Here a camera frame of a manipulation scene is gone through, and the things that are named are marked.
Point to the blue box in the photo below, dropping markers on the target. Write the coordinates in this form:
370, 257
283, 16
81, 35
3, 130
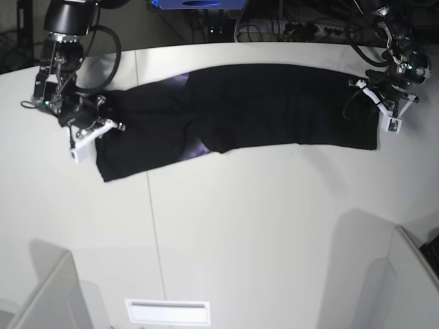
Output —
199, 4

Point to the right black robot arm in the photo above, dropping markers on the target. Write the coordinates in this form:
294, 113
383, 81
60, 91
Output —
55, 88

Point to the white left partition panel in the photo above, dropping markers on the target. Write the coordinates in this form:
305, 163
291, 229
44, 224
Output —
58, 299

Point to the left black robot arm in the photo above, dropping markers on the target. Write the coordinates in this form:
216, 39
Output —
404, 65

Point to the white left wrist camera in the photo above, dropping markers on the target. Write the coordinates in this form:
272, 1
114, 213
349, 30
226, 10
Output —
391, 123

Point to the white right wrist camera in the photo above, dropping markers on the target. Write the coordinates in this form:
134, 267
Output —
78, 145

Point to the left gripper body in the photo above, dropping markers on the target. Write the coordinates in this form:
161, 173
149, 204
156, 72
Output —
386, 88

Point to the black T-shirt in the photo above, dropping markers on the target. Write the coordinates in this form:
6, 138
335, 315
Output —
222, 108

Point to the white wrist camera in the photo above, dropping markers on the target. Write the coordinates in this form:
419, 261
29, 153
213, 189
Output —
78, 145
391, 123

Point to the white right partition panel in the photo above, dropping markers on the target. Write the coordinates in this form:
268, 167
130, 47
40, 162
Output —
400, 290

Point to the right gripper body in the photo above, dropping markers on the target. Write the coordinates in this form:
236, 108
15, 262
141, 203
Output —
84, 114

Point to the white partition panel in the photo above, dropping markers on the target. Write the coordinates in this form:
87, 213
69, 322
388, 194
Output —
400, 290
58, 299

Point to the black keyboard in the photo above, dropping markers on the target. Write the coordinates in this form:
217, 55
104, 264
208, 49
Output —
430, 251

